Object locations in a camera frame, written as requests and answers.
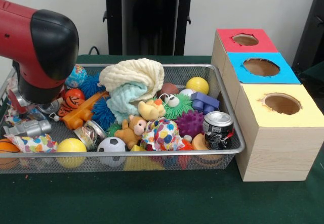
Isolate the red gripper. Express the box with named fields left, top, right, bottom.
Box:
left=7, top=87, right=27, bottom=114

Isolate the yellow tennis-style ball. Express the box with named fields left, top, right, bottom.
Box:
left=56, top=138, right=88, bottom=168

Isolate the cream waffle cloth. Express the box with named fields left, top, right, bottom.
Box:
left=99, top=58, right=165, bottom=100

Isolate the mint waffle cloth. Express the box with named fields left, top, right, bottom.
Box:
left=107, top=83, right=149, bottom=123

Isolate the small orange basketball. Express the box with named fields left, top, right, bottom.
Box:
left=0, top=138, right=21, bottom=169

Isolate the small soccer ball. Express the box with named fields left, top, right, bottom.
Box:
left=97, top=137, right=128, bottom=166

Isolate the dark green side table cloth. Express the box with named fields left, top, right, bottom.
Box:
left=300, top=62, right=324, bottom=88

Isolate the green spiky toy with eyes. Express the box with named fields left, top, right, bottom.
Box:
left=154, top=93, right=193, bottom=120

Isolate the shallow wire mesh bin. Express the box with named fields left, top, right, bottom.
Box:
left=0, top=63, right=247, bottom=175

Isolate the purple spiky ball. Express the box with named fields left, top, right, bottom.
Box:
left=174, top=109, right=206, bottom=138

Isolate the black and white can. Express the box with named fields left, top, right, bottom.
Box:
left=203, top=111, right=235, bottom=151

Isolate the black chair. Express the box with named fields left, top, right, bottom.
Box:
left=291, top=0, right=324, bottom=83

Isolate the smooth yellow ball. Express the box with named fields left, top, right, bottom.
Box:
left=186, top=76, right=210, bottom=95

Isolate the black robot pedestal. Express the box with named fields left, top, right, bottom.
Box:
left=97, top=0, right=205, bottom=56

